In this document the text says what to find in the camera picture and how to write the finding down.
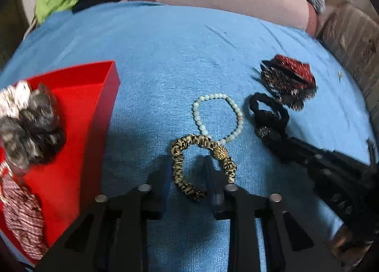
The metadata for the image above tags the leopard print scrunchie gold bead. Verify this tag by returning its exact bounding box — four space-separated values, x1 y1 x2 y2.
171 134 237 202

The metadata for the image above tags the blue blanket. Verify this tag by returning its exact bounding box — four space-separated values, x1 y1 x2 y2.
0 1 379 272

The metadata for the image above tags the grey scrunchie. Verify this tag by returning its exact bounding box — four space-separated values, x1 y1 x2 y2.
0 83 67 172

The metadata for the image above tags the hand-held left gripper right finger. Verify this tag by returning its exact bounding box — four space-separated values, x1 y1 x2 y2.
204 156 336 272

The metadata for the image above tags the dark brown patterned scrunchie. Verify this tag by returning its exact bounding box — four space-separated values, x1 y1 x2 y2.
260 66 305 111

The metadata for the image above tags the red white striped scrunchie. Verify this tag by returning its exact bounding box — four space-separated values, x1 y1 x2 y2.
0 162 50 261

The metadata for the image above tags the white patterned scrunchie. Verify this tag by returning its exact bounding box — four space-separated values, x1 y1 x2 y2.
0 80 32 119

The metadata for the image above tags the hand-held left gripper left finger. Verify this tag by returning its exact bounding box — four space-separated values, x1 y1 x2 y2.
36 156 175 272

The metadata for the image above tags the black hair tie with bead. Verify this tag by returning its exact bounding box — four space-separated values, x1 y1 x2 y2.
249 93 291 148

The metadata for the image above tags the pale green bead bracelet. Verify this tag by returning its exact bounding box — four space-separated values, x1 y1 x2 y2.
192 93 244 146

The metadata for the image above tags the red patterned scrunchie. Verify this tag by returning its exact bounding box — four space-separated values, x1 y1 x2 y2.
262 55 317 98

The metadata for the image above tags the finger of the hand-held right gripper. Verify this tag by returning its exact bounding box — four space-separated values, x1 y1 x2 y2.
261 134 330 178

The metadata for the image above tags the red box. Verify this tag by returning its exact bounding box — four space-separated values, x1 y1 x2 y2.
0 60 120 267

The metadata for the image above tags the beige patterned sofa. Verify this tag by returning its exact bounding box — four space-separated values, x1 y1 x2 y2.
314 4 379 120

